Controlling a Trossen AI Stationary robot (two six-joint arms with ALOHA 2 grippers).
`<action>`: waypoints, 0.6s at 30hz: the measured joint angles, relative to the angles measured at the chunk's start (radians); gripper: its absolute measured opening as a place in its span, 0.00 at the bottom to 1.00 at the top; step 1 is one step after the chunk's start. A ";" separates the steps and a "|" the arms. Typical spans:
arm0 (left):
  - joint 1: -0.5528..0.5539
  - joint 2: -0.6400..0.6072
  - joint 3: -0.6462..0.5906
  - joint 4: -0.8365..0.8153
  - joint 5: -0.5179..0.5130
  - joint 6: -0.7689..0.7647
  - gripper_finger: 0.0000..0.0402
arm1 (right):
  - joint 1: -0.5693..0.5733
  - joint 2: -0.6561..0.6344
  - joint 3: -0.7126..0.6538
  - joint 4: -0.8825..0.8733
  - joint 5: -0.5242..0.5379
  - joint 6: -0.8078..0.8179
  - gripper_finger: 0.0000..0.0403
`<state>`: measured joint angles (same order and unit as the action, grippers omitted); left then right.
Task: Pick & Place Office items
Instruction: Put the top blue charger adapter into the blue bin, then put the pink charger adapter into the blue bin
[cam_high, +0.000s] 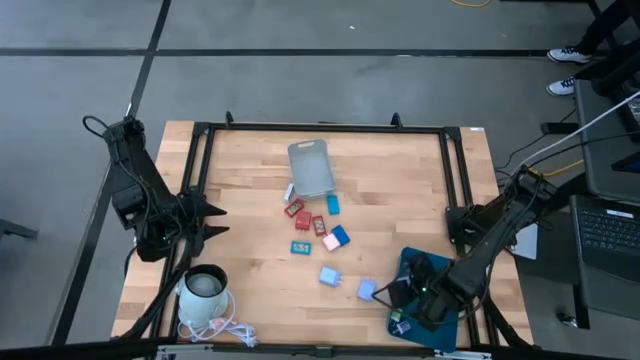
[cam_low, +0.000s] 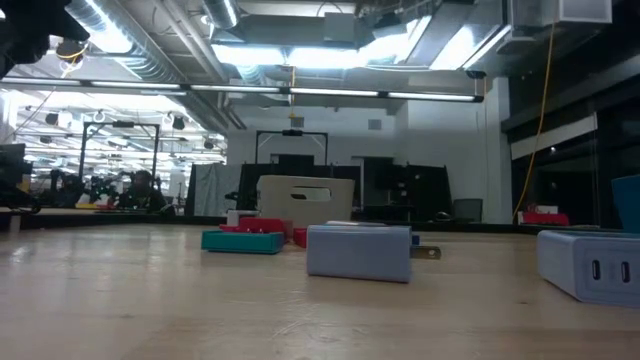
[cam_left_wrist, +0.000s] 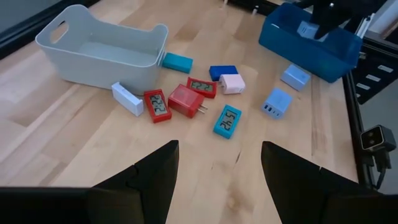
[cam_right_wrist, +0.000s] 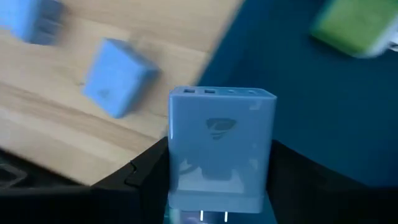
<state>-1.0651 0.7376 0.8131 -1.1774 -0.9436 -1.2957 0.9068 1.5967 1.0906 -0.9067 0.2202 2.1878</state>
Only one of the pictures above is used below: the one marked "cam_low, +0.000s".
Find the red box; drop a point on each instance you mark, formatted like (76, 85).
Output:
(545, 218)

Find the teal tray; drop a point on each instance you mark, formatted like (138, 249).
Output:
(242, 243)

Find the light blue charger with ports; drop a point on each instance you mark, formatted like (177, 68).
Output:
(585, 267)

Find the grey curtain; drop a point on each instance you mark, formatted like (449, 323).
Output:
(212, 190)

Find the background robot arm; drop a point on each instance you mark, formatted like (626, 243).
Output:
(67, 190)

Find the long ceiling light bar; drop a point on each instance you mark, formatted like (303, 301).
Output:
(240, 89)

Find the tall teal bin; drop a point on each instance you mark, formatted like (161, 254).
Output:
(629, 202)

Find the light blue charger with prongs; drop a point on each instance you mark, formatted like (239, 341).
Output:
(357, 252)

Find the grey office chair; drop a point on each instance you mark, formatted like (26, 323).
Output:
(468, 210)

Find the black rig frame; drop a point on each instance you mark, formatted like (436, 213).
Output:
(120, 124)
(292, 133)

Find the black monitor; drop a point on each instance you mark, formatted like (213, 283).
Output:
(12, 170)

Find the small white box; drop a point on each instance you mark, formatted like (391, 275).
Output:
(234, 217)

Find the black cabinet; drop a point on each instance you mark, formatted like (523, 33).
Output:
(415, 190)

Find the red office item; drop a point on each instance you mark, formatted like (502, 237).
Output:
(260, 224)

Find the person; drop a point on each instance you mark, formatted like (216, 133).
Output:
(141, 192)

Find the neighbouring work table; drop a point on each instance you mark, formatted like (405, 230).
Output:
(100, 219)

